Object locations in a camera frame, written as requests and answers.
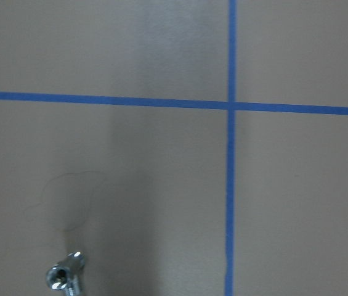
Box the chrome metal valve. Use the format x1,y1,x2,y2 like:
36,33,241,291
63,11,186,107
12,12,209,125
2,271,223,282
46,251,85,296

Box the blue tape grid lines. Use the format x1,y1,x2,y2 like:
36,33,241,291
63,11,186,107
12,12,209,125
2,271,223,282
0,1,348,295

